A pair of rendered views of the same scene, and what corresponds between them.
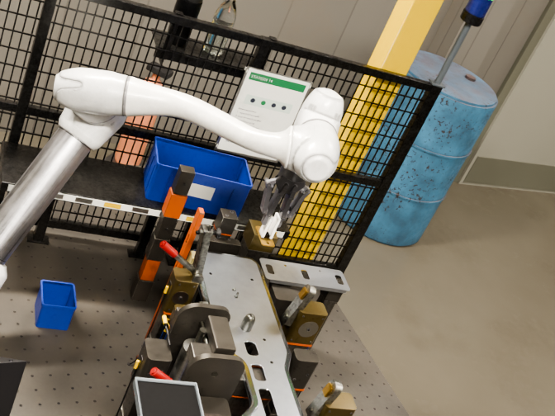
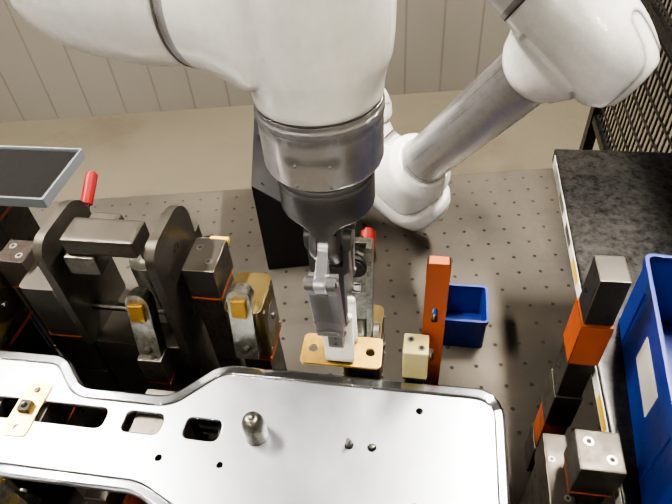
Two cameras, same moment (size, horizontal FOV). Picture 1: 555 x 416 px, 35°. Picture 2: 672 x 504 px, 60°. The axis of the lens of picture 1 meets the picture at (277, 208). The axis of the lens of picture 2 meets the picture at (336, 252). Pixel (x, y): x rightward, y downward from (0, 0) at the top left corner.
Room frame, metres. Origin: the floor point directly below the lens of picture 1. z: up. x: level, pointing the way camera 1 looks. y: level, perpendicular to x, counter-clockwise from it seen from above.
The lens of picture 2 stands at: (2.26, -0.27, 1.72)
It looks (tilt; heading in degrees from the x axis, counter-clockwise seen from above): 45 degrees down; 130
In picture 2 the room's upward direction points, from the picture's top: 5 degrees counter-clockwise
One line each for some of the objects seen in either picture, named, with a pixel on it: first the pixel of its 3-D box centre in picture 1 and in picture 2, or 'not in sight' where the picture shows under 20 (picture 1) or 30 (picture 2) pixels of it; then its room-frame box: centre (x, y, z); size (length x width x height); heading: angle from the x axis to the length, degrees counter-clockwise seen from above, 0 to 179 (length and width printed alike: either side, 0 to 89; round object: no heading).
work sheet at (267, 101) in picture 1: (262, 115); not in sight; (2.56, 0.17, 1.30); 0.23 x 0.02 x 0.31; 118
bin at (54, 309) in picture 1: (54, 304); (459, 315); (1.96, 0.47, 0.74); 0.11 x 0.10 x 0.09; 28
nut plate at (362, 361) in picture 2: (265, 234); (341, 348); (2.03, 0.00, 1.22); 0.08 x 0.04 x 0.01; 28
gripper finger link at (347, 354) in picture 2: (273, 225); (338, 337); (2.03, -0.01, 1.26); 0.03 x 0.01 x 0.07; 28
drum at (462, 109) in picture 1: (410, 148); not in sight; (4.80, -0.56, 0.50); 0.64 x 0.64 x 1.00
